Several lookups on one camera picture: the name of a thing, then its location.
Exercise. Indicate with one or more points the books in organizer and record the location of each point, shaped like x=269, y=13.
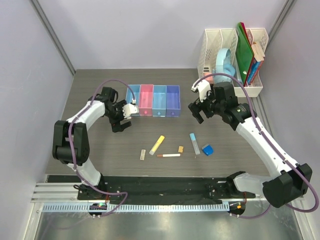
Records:
x=258, y=60

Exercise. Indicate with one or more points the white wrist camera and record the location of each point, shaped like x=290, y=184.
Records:
x=129, y=109
x=201, y=87

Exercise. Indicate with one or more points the small orange eraser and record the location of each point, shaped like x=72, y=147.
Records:
x=180, y=149

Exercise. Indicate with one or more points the beige speckled eraser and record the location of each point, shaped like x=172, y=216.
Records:
x=142, y=155

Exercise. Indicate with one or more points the white mesh file organizer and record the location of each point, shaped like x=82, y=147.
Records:
x=216, y=39

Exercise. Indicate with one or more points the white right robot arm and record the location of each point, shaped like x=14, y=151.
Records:
x=287, y=178

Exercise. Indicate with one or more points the aluminium rail frame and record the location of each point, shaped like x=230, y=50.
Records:
x=287, y=179

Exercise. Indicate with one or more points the blue capped highlighter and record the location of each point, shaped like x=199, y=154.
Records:
x=194, y=143

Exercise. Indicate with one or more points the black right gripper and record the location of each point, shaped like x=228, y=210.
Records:
x=195, y=109

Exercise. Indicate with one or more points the red folder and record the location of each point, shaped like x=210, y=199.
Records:
x=247, y=52

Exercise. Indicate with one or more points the white slotted cable duct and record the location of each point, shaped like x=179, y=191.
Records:
x=98, y=207

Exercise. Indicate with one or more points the yellow highlighter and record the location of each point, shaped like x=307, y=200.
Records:
x=156, y=145

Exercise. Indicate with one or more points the pink cube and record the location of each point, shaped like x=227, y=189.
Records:
x=209, y=78

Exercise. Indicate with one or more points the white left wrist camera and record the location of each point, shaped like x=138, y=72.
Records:
x=129, y=109

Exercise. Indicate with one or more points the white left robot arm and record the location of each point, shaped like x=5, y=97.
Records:
x=70, y=137

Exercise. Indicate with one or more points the blue pencil sharpener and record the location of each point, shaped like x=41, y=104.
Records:
x=207, y=149

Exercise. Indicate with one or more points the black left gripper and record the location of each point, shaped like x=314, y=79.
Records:
x=119, y=106

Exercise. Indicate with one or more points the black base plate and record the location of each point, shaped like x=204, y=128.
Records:
x=173, y=190

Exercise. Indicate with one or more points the white brown-capped pen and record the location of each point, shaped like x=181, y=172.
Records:
x=168, y=155

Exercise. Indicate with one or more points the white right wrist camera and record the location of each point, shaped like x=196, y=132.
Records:
x=201, y=87

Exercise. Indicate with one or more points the blue pink drawer organizer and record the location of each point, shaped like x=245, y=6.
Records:
x=155, y=100

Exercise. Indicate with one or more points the green folder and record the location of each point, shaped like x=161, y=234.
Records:
x=239, y=48

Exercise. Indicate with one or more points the light blue headphones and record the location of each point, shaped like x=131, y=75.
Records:
x=223, y=65

